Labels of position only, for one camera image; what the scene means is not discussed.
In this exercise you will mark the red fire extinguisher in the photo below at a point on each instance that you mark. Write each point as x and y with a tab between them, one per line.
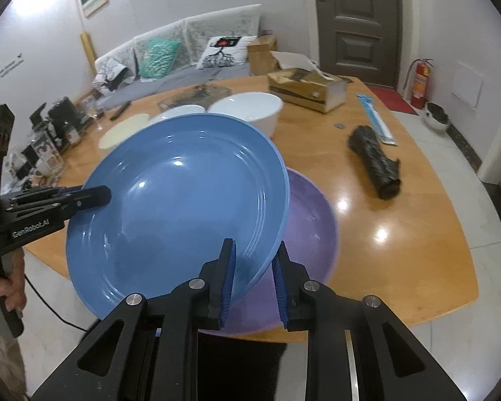
420	83

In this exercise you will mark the white black helmet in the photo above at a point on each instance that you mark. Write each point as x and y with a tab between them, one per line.
436	117

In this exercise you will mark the black remote control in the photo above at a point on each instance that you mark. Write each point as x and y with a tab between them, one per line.
120	110

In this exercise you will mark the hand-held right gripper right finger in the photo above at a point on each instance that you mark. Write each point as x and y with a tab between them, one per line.
280	296

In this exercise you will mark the glass ashtray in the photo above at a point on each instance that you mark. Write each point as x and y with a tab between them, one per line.
192	94

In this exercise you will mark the gold tissue box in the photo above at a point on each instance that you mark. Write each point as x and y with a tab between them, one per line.
309	90

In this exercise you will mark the teal leaf print cushion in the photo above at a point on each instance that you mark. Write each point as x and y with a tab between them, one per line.
158	58

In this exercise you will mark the small white plate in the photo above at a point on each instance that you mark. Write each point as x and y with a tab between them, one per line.
179	111

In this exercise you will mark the large white bowl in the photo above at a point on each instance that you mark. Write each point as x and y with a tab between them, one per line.
254	106

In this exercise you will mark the white wall panel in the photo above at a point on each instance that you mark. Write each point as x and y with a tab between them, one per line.
467	90

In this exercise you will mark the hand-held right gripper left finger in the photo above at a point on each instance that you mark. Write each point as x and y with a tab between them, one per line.
232	275

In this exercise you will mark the yellow wooden plank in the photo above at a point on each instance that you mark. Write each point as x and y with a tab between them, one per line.
87	48

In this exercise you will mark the cream round plate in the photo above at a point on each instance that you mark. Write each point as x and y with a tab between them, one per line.
121	131

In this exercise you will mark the grey sofa with lace cover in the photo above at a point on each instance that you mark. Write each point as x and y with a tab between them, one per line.
217	25

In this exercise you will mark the person's left hand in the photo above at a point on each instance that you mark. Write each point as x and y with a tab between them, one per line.
16	292

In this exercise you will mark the dark brown door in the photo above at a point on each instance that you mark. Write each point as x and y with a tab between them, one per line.
359	25

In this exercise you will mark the blue plate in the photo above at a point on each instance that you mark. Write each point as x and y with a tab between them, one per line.
171	200

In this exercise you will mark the red doormat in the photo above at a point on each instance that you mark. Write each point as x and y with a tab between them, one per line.
394	99

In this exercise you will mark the white black branch print cushion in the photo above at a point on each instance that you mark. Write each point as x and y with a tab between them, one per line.
110	75

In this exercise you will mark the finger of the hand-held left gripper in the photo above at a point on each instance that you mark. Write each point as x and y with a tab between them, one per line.
94	197

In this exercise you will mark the blue white long packet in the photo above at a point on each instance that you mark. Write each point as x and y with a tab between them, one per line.
378	119

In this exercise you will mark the wine glass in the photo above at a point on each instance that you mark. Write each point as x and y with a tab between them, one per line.
94	110

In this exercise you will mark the black electric kettle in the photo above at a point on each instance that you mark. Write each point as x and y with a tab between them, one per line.
62	115

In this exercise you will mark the tall printed drinking glass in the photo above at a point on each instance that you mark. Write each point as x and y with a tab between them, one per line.
48	152

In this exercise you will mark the purple plate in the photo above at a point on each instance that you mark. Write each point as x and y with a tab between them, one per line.
309	225

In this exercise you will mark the white tree print cushion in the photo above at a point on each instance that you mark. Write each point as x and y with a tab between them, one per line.
221	52

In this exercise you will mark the black plastic bag roll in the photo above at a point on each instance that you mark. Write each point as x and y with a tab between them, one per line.
373	158

